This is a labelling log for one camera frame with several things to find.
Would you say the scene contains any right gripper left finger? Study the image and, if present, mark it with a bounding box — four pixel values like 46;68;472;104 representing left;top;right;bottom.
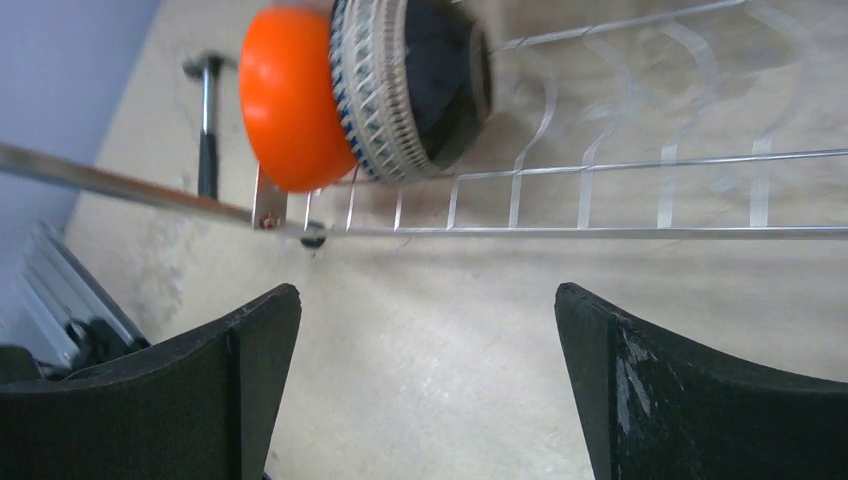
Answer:
1;284;302;479

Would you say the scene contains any beige bowl dark patterned outside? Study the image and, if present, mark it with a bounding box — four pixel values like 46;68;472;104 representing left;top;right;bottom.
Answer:
329;0;494;186

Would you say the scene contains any stainless steel dish rack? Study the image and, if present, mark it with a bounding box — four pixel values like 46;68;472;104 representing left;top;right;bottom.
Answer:
0;0;848;252

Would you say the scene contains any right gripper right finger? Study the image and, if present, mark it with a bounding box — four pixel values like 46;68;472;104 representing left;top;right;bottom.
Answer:
554;283;847;479

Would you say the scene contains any orange bowl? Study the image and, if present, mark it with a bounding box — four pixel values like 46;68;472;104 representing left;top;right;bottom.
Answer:
239;5;356;193

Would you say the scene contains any black hammer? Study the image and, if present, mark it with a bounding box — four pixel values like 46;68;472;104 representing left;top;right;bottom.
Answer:
182;50;237;200

